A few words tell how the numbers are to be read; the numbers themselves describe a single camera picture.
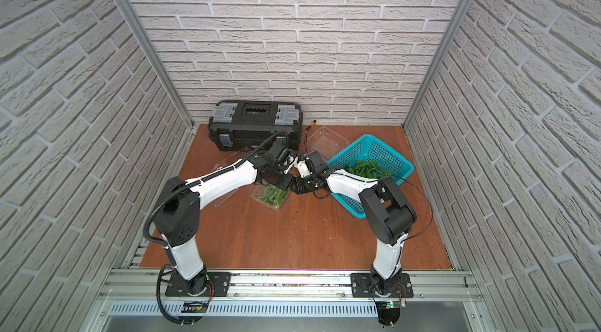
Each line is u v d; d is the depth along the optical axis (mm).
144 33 858
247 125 997
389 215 482
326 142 1137
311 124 1215
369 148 1035
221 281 744
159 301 695
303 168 854
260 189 888
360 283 740
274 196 905
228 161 1020
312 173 740
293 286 755
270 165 656
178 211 470
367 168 1003
